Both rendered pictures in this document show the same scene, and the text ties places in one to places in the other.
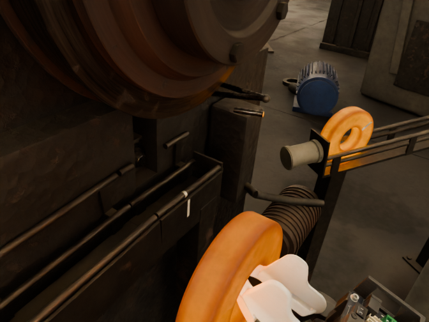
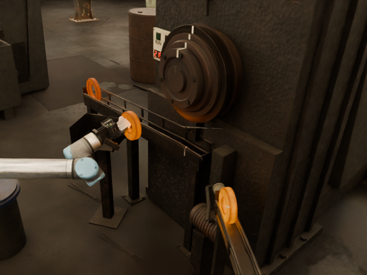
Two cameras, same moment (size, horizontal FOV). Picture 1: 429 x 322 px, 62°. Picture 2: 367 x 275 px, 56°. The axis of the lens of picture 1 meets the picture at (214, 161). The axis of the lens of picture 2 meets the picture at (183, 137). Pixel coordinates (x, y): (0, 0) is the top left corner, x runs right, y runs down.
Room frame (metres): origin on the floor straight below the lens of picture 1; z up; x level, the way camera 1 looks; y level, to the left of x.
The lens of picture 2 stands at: (0.94, -1.49, 1.67)
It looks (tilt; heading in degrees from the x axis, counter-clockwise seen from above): 29 degrees down; 106
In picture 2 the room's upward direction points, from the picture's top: 3 degrees clockwise
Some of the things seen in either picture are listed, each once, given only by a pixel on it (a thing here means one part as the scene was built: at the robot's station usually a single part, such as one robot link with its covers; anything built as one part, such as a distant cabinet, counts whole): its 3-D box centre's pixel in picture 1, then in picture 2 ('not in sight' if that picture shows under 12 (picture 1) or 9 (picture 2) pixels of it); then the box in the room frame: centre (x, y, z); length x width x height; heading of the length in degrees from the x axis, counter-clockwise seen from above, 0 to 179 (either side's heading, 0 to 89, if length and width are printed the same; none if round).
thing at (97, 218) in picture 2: not in sight; (102, 172); (-0.05, 0.11, 0.36); 0.26 x 0.20 x 0.72; 4
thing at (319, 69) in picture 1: (316, 86); not in sight; (2.67, -0.74, 0.17); 0.57 x 0.31 x 0.34; 169
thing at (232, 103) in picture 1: (230, 150); (222, 169); (0.74, -0.04, 0.68); 0.11 x 0.08 x 0.24; 59
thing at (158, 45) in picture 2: not in sight; (168, 48); (0.30, 0.34, 1.15); 0.26 x 0.02 x 0.18; 149
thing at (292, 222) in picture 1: (274, 270); (208, 252); (0.74, -0.21, 0.27); 0.22 x 0.13 x 0.53; 149
